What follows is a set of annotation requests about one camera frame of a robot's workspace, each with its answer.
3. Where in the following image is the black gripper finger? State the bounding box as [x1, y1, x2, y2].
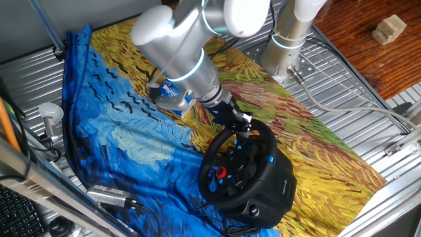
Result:
[235, 111, 254, 136]
[229, 122, 246, 141]

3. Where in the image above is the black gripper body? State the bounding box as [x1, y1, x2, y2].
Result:
[207, 97, 240, 128]

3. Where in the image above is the black racing steering wheel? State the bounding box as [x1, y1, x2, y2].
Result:
[197, 118, 279, 209]

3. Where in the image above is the black wheel base housing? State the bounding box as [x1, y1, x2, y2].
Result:
[210, 144, 298, 230]

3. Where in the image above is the blue tissue pack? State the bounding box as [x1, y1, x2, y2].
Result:
[159, 78, 197, 119]

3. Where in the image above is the Van Gogh print cloth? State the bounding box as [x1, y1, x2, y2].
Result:
[61, 16, 387, 237]

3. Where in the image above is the brown wooden desk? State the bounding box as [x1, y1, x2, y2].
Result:
[312, 0, 421, 101]

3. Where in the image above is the wooden block stack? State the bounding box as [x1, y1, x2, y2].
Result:
[371, 14, 408, 46]

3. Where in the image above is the black pole clamp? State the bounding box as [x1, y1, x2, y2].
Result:
[52, 41, 69, 63]

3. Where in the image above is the grey metal pole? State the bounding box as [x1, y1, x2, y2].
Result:
[28, 0, 66, 53]

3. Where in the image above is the orange pole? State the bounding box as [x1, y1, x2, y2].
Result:
[0, 97, 22, 154]

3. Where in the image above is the black keyboard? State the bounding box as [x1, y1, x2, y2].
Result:
[0, 184, 49, 237]

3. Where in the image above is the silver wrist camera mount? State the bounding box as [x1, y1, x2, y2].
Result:
[146, 80, 197, 113]

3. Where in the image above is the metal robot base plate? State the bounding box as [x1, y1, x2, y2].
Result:
[243, 42, 316, 88]

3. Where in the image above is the thin black wheel cable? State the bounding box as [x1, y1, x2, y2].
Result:
[193, 203, 264, 237]

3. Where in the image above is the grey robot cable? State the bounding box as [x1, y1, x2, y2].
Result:
[287, 65, 421, 132]

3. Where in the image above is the black camera cable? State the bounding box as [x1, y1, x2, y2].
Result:
[130, 199, 162, 237]

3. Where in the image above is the aluminium bracket rail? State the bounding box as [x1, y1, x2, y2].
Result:
[384, 124, 421, 158]

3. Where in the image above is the aluminium frame bar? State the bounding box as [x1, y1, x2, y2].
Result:
[0, 136, 132, 237]

